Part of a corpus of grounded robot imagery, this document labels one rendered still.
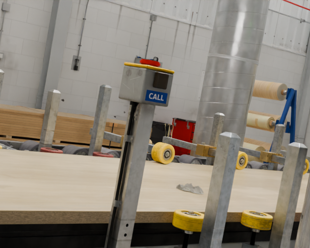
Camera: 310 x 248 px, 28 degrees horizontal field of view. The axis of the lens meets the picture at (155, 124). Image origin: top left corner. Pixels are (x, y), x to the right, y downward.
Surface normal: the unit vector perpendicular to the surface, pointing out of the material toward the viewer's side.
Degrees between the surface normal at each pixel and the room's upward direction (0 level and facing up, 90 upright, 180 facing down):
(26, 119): 90
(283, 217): 90
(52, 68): 90
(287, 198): 90
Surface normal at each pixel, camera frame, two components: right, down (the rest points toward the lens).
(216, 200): -0.74, -0.10
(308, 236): -0.87, -0.24
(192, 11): 0.60, 0.15
